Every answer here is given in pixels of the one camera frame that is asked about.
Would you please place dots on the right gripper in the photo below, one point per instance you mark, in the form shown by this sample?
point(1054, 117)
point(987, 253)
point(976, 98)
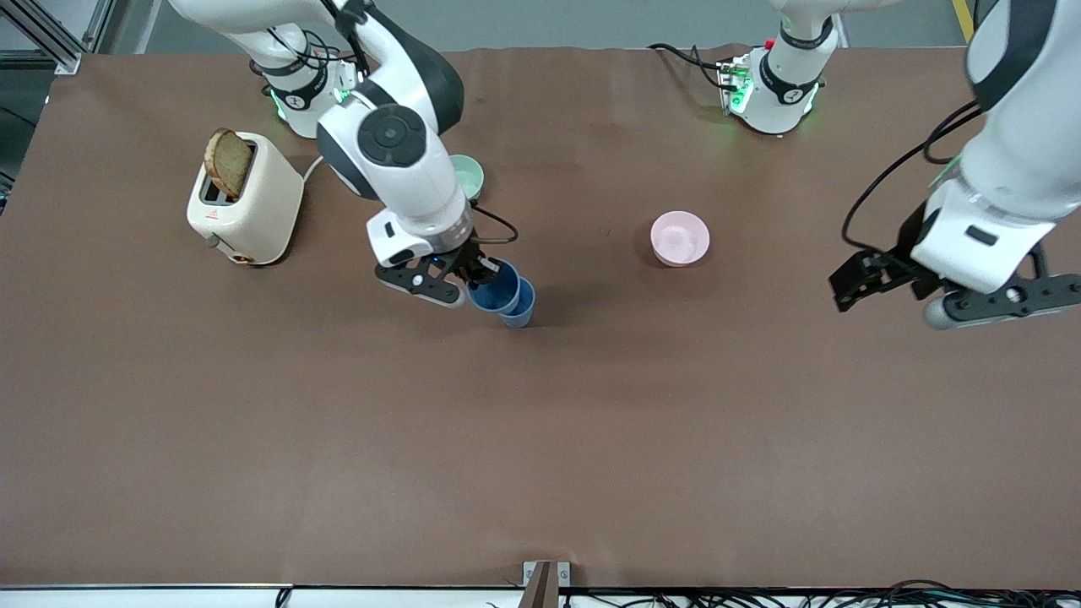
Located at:
point(467, 257)

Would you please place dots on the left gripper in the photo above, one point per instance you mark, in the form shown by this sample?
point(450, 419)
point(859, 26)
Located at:
point(910, 241)

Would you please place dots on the blue plastic cup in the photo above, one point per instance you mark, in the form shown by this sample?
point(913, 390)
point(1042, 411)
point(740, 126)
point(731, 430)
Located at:
point(522, 311)
point(500, 295)

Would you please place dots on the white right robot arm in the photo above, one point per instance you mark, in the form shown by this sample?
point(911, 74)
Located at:
point(388, 135)

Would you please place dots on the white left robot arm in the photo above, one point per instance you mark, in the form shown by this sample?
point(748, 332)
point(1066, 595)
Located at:
point(1026, 101)

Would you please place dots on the mint green bowl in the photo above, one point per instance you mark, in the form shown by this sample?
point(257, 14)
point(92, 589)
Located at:
point(469, 176)

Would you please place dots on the brown table cover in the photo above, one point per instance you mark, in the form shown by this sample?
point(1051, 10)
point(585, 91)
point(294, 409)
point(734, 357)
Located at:
point(540, 439)

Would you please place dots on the pink bowl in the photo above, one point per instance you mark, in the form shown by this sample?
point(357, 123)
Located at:
point(680, 238)

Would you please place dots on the cream white toaster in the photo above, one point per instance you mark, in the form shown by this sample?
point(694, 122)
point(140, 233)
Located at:
point(262, 211)

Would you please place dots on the left base connector box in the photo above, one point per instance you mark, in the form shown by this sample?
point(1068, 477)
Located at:
point(735, 84)

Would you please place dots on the yellow floor tape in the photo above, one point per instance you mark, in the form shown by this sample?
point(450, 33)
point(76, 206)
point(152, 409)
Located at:
point(965, 21)

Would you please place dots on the brown bread slice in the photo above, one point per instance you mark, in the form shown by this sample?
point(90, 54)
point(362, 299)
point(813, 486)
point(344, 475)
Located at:
point(228, 163)

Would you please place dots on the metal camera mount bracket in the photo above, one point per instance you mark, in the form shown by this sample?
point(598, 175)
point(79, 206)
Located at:
point(545, 584)

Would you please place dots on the aluminium frame profile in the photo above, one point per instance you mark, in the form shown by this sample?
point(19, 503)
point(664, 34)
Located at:
point(51, 34)

